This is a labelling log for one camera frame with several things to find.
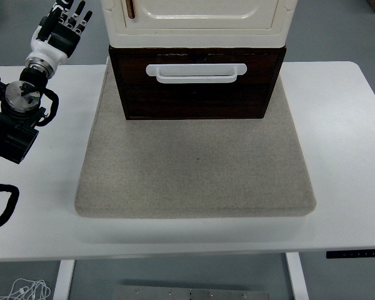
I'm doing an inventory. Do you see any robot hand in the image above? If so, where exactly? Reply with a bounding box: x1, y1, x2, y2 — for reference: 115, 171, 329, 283
29, 0, 93, 66

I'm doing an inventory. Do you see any white drawer handle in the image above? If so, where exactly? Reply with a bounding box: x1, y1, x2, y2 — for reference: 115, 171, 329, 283
146, 63, 248, 84

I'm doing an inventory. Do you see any cream cabinet door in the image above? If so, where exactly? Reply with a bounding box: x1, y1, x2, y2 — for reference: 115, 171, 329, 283
121, 0, 278, 31

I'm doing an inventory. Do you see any beige felt mat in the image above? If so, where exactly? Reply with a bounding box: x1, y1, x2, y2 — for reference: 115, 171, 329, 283
74, 64, 317, 219

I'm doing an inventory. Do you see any white table leg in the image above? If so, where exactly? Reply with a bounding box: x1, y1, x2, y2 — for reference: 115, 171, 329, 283
52, 259, 76, 300
285, 252, 310, 300

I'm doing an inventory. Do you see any grey metal plate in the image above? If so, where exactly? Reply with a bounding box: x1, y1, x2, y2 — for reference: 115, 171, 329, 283
114, 284, 271, 300

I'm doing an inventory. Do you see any black table control panel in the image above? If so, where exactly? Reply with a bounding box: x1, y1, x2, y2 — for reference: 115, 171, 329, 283
326, 248, 375, 259

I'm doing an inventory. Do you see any white cable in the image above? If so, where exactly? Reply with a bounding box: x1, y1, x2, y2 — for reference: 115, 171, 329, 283
0, 278, 53, 300

